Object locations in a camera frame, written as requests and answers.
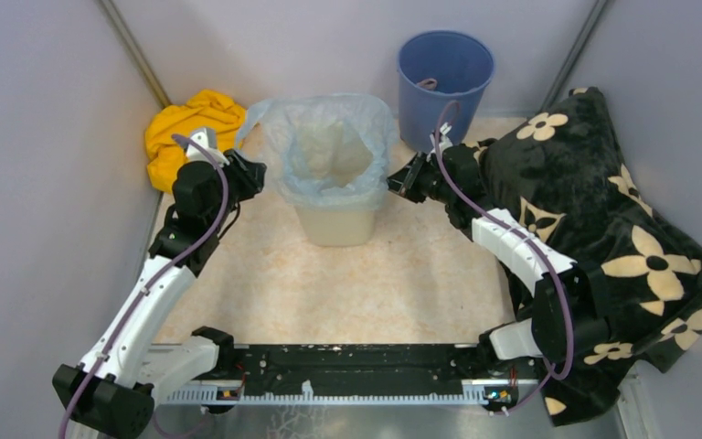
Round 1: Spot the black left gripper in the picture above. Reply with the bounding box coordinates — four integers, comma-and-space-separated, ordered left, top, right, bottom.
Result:
205, 147, 267, 230

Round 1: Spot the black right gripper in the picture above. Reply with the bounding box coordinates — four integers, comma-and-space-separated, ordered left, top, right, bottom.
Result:
378, 152, 454, 205

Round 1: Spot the light blue trash bag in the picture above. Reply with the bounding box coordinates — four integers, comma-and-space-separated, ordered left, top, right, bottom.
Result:
235, 93, 399, 211

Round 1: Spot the beige plastic trash bin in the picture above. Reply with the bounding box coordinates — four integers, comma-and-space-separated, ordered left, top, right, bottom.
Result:
292, 121, 382, 249

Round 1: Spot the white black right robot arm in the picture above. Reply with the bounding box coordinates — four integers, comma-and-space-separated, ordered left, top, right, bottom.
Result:
387, 145, 612, 377

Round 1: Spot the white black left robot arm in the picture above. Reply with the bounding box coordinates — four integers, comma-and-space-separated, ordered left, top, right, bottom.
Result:
52, 150, 267, 438

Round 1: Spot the blue plastic trash bin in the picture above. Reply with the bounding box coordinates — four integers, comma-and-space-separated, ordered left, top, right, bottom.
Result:
397, 30, 495, 152

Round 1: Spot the yellow crumpled cloth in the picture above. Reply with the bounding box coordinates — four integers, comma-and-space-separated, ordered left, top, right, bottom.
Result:
144, 89, 246, 194

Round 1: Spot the black floral blanket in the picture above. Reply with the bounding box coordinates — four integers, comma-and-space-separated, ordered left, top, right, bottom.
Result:
472, 87, 702, 426

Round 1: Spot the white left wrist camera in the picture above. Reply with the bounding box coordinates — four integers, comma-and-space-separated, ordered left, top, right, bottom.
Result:
186, 127, 229, 167

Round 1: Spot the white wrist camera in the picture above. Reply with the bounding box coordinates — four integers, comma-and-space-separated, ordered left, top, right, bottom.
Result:
186, 127, 229, 167
427, 123, 453, 162

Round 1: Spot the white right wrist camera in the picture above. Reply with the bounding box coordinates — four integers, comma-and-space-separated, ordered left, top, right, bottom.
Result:
427, 123, 453, 162

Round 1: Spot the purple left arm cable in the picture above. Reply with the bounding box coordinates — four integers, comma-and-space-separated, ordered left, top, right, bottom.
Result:
57, 134, 231, 439

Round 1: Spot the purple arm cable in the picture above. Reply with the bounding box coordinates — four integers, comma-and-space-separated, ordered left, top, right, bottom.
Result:
57, 134, 231, 439
432, 100, 576, 417

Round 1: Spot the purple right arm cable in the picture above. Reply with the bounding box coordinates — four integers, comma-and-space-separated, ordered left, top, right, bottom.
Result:
432, 100, 576, 417

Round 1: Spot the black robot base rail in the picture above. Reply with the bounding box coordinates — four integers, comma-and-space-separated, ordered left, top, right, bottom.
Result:
89, 343, 538, 415

